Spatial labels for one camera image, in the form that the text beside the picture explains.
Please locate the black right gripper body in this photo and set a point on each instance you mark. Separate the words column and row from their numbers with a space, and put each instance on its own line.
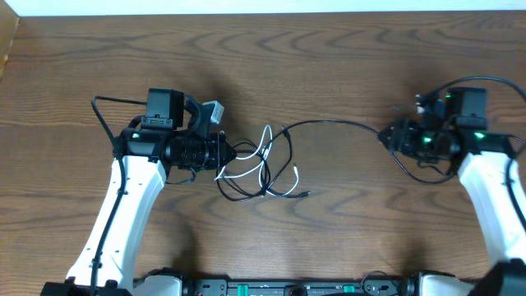
column 420, row 142

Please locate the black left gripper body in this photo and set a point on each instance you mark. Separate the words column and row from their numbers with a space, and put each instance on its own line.
column 222, row 150

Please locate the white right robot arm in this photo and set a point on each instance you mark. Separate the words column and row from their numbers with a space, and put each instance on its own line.
column 485, row 165

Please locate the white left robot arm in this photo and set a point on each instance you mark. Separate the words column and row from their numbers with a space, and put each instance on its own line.
column 140, row 170

